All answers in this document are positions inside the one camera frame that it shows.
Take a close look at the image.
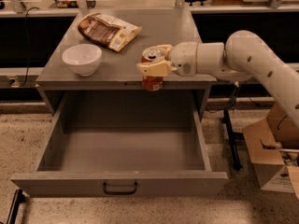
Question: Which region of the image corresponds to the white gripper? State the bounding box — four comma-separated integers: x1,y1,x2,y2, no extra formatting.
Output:
136,42,197,77

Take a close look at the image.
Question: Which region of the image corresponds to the red coke can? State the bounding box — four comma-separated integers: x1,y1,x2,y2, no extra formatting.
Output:
141,47,164,91

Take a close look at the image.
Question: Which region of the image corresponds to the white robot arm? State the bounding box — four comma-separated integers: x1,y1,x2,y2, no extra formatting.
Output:
136,30,299,127

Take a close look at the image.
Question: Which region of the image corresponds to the grey open top drawer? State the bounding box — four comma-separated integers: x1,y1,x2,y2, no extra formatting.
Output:
11,103,228,197

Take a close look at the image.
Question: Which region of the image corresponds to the grey cabinet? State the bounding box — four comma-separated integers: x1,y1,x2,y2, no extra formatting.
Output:
37,8,212,118

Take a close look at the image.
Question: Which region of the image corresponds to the brown chip bag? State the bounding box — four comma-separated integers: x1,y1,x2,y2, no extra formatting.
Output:
78,13,142,52

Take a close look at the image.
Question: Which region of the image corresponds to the white ceramic bowl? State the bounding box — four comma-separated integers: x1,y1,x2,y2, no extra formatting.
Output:
62,44,102,76

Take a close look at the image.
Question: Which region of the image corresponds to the black stand pole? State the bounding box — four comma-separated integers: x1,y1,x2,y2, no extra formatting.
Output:
223,110,242,171

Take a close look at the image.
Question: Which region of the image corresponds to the cardboard box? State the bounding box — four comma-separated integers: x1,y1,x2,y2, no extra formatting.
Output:
242,105,299,199

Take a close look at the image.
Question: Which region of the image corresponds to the black bar bottom left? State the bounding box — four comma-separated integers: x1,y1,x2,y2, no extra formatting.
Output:
6,189,25,224

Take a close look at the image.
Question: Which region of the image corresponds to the black cable left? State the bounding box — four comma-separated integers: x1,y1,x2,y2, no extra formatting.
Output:
19,7,41,88

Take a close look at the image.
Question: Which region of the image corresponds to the black drawer handle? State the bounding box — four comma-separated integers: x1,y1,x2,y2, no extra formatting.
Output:
103,182,138,196

